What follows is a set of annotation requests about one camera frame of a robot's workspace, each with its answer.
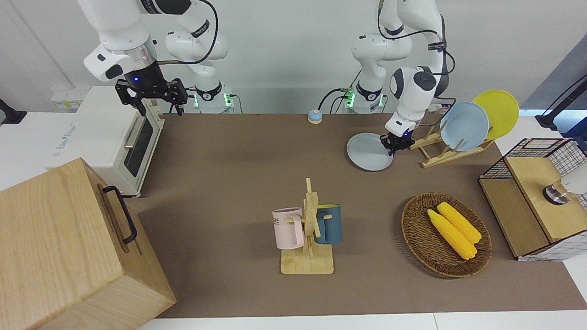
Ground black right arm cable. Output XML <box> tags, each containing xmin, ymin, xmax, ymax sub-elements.
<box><xmin>157</xmin><ymin>0</ymin><xmax>219</xmax><ymax>65</ymax></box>

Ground dark blue mug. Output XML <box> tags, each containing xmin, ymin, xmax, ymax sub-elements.
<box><xmin>314</xmin><ymin>204</ymin><xmax>343</xmax><ymax>245</ymax></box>

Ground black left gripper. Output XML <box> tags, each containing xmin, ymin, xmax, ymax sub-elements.
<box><xmin>381</xmin><ymin>130</ymin><xmax>416</xmax><ymax>157</ymax></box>

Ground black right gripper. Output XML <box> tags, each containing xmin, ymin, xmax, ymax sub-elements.
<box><xmin>115</xmin><ymin>62</ymin><xmax>189</xmax><ymax>118</ymax></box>

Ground wooden drawer cabinet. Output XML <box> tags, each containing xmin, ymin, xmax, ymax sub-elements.
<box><xmin>0</xmin><ymin>157</ymin><xmax>177</xmax><ymax>330</ymax></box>

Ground white toaster oven handle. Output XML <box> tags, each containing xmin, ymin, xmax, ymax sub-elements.
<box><xmin>123</xmin><ymin>116</ymin><xmax>147</xmax><ymax>149</ymax></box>

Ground gray plate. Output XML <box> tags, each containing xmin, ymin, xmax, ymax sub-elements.
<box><xmin>346</xmin><ymin>132</ymin><xmax>395</xmax><ymax>172</ymax></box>

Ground black camera stand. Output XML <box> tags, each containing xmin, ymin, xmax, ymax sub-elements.
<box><xmin>0</xmin><ymin>98</ymin><xmax>28</xmax><ymax>126</ymax></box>
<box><xmin>534</xmin><ymin>76</ymin><xmax>587</xmax><ymax>132</ymax></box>

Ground wooden shelf with wire grid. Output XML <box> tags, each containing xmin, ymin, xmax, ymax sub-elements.
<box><xmin>478</xmin><ymin>137</ymin><xmax>587</xmax><ymax>262</ymax></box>

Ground brown table mat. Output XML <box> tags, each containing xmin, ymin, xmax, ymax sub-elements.
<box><xmin>123</xmin><ymin>112</ymin><xmax>587</xmax><ymax>319</ymax></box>

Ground pink mug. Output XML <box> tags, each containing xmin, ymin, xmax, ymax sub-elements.
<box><xmin>272</xmin><ymin>207</ymin><xmax>305</xmax><ymax>251</ymax></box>

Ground wooden plate rack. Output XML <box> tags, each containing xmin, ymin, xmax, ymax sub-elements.
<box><xmin>409</xmin><ymin>123</ymin><xmax>496</xmax><ymax>169</ymax></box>

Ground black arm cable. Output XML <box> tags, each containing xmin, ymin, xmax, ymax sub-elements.
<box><xmin>157</xmin><ymin>0</ymin><xmax>219</xmax><ymax>65</ymax></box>
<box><xmin>377</xmin><ymin>0</ymin><xmax>457</xmax><ymax>101</ymax></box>

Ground black base cable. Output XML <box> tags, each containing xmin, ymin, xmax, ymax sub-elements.
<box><xmin>318</xmin><ymin>87</ymin><xmax>359</xmax><ymax>115</ymax></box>

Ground white toaster oven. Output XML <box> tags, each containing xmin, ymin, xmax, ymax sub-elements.
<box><xmin>44</xmin><ymin>86</ymin><xmax>165</xmax><ymax>198</ymax></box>

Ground yellow plate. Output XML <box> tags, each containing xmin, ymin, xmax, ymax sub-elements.
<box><xmin>472</xmin><ymin>90</ymin><xmax>520</xmax><ymax>141</ymax></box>

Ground wooden mug tree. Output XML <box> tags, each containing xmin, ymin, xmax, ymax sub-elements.
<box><xmin>280</xmin><ymin>177</ymin><xmax>335</xmax><ymax>275</ymax></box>

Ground black cabinet handle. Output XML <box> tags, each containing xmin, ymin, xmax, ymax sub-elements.
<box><xmin>102</xmin><ymin>185</ymin><xmax>138</xmax><ymax>245</ymax></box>

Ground light blue plate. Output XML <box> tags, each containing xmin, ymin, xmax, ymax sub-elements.
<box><xmin>439</xmin><ymin>101</ymin><xmax>490</xmax><ymax>152</ymax></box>

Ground yellow corn cob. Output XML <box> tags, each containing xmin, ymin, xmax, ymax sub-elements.
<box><xmin>427</xmin><ymin>209</ymin><xmax>478</xmax><ymax>261</ymax></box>
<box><xmin>436</xmin><ymin>202</ymin><xmax>482</xmax><ymax>244</ymax></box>

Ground white socket box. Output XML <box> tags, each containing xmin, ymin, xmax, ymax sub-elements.
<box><xmin>50</xmin><ymin>86</ymin><xmax>93</xmax><ymax>111</ymax></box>

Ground brown wicker basket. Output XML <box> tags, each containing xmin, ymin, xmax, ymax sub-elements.
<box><xmin>401</xmin><ymin>192</ymin><xmax>493</xmax><ymax>279</ymax></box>

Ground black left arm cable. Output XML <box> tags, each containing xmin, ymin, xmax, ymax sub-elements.
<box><xmin>377</xmin><ymin>0</ymin><xmax>457</xmax><ymax>101</ymax></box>

